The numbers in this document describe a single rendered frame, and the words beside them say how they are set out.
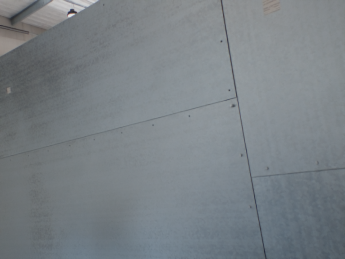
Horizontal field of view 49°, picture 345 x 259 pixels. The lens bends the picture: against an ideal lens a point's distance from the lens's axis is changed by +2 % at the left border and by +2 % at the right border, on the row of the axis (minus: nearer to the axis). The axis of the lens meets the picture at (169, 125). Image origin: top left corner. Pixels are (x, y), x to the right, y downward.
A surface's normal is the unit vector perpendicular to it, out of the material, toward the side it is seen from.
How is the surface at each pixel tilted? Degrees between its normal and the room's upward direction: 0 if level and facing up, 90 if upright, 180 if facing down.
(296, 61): 90
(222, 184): 90
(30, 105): 90
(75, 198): 90
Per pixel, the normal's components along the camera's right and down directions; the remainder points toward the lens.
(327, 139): -0.62, 0.00
